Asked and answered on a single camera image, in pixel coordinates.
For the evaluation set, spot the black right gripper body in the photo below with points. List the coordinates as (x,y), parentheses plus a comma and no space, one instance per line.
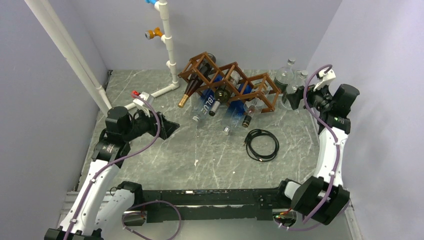
(318,99)

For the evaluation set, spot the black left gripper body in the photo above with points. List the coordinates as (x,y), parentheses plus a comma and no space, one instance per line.
(142,124)

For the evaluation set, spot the clear white labelled bottle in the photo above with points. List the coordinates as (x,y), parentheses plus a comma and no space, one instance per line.
(299,80)

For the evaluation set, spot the round clear glass bottle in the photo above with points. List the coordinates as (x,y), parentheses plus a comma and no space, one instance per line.
(285,75)

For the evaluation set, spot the dark red wine bottle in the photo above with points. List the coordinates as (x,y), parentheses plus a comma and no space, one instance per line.
(194,81)

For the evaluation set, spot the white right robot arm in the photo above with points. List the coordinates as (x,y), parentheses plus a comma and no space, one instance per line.
(322,196)

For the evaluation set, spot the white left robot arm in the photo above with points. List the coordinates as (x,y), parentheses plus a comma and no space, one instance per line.
(88,218)

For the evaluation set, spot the blue labelled clear bottle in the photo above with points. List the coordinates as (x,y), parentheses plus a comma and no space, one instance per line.
(203,104)

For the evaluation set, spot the green wine bottle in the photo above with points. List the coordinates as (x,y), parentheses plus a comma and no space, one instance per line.
(221,96)

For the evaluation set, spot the brown wooden wine rack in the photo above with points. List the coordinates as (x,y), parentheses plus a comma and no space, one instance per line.
(243,88)

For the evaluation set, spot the orange pipe fitting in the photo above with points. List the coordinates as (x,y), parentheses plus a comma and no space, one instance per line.
(156,32)

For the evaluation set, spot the blue pipe fitting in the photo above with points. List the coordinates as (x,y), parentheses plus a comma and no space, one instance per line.
(151,1)

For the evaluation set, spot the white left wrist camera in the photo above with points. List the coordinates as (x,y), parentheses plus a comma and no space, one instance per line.
(140,98)

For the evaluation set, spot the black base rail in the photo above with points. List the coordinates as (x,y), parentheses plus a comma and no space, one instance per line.
(213,204)

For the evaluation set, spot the white pvc pipe frame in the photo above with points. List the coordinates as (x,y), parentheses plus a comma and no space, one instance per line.
(37,85)

